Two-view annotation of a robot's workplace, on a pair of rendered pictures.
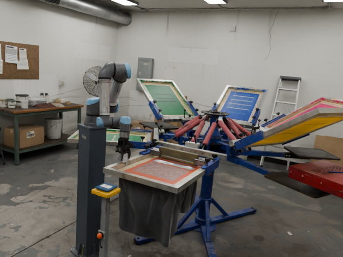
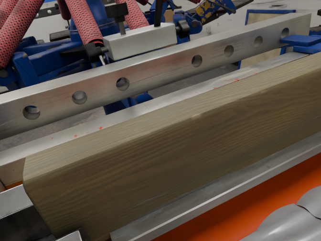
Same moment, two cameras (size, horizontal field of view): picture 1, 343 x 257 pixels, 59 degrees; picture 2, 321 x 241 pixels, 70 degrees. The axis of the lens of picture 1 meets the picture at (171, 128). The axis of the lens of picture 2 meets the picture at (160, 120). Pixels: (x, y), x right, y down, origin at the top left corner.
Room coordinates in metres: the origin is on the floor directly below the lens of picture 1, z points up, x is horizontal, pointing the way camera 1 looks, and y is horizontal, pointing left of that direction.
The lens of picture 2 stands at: (2.38, 0.10, 1.14)
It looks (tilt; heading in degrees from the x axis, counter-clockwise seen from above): 30 degrees down; 315
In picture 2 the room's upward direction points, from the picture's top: 11 degrees counter-clockwise
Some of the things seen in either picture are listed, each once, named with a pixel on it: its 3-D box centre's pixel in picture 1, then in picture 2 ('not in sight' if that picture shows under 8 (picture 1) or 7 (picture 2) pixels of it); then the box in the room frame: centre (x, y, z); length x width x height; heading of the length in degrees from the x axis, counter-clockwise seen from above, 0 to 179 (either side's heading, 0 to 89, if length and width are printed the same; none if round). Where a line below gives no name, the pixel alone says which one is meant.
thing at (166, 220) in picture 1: (143, 209); not in sight; (1.99, 0.15, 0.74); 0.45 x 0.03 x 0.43; 64
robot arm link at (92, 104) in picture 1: (94, 105); not in sight; (2.54, 0.66, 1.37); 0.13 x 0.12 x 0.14; 118
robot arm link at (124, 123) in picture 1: (125, 124); not in sight; (2.21, 0.34, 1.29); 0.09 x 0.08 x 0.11; 28
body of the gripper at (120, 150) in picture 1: (123, 145); not in sight; (2.20, 0.35, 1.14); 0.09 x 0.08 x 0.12; 154
